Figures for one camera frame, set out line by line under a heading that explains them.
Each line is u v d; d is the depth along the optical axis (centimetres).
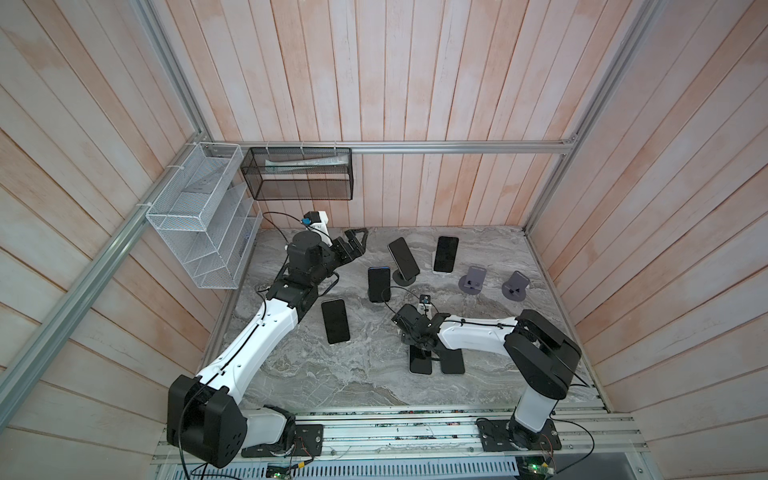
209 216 68
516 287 98
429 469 70
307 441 73
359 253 67
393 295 101
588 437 67
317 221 67
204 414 39
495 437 73
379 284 92
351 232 66
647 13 68
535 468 71
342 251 66
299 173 105
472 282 99
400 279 101
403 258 100
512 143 95
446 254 106
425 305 84
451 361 86
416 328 71
